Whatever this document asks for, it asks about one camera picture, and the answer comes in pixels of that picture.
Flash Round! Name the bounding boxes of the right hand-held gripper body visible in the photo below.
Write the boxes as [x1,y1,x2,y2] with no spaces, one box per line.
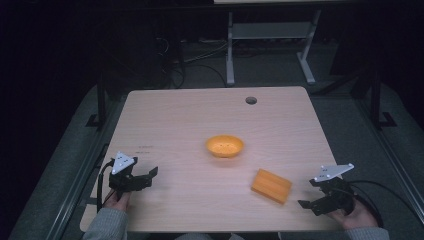
[312,162,356,216]

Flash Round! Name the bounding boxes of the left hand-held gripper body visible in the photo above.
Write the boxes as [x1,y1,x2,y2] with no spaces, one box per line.
[108,151,150,201]

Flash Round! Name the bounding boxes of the orange ridged rectangular block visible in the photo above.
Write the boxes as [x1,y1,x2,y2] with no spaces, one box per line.
[250,168,293,205]

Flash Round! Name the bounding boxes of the orange plastic bowl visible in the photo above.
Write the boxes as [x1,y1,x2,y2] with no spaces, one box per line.
[204,134,245,159]

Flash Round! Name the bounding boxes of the person's left hand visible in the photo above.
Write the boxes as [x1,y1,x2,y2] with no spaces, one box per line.
[103,191,132,212]

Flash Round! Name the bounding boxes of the person's right hand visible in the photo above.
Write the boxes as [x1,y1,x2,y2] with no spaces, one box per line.
[328,195,380,231]

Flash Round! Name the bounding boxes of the black metal stand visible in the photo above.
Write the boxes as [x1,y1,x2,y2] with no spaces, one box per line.
[367,69,398,131]
[85,71,110,130]

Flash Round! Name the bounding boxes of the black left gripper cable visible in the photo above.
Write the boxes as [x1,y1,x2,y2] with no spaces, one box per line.
[96,159,116,214]

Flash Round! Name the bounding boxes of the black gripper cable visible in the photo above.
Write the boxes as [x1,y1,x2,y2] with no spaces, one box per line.
[96,159,116,214]
[346,179,418,229]

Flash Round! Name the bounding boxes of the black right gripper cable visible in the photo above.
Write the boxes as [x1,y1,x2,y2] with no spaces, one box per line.
[346,179,418,229]

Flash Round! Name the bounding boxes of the grey metal floor rail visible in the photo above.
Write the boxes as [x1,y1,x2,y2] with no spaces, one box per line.
[42,106,116,240]
[356,98,424,218]

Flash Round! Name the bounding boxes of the black floor cable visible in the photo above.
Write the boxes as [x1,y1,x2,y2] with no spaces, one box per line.
[165,62,228,89]

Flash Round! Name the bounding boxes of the grey floor cable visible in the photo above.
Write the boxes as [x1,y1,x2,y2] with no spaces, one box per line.
[182,42,230,64]

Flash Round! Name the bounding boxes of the white metal desk frame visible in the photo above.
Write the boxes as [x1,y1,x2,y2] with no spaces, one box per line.
[225,9,323,87]

